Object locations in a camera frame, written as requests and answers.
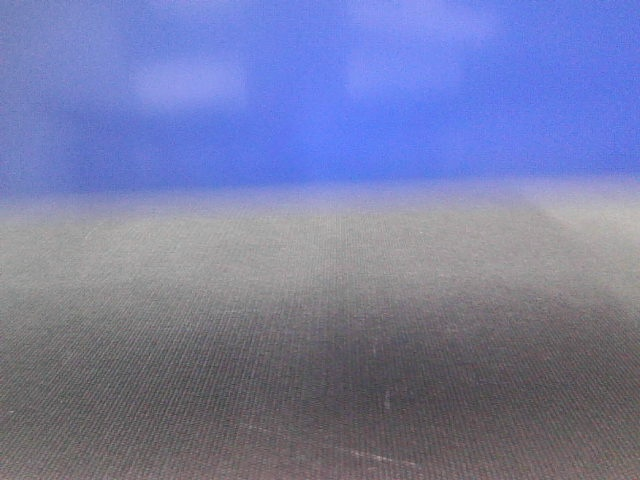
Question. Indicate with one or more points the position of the large blue plastic bin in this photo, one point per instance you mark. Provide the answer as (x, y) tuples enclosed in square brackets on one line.
[(130, 96)]

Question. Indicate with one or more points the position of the grey conveyor belt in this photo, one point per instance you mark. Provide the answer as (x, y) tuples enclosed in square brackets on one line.
[(430, 333)]

